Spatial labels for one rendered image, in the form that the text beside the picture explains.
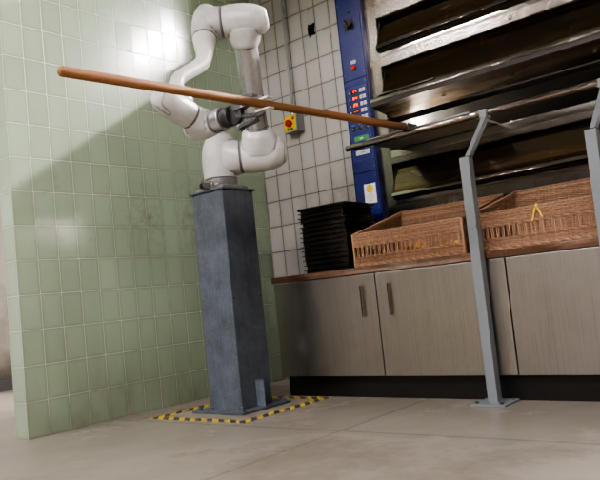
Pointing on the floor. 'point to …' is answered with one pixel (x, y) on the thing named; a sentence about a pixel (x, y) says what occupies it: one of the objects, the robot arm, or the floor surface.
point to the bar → (481, 230)
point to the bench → (452, 327)
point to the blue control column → (352, 42)
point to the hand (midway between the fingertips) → (264, 104)
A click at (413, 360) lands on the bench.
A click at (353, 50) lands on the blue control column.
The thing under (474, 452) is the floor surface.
